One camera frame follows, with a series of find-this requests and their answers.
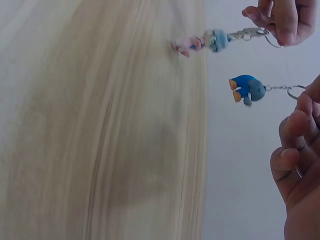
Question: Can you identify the person's left hand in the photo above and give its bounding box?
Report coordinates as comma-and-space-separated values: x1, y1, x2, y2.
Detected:
241, 0, 320, 47

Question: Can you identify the person's right hand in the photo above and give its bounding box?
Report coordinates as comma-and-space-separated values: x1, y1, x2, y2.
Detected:
270, 74, 320, 240

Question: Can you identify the pastel plush keychain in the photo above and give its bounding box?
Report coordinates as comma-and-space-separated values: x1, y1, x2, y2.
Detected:
171, 26, 287, 59

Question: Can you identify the blue figure keychain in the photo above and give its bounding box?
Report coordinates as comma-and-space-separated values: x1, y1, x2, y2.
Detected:
228, 74, 307, 107

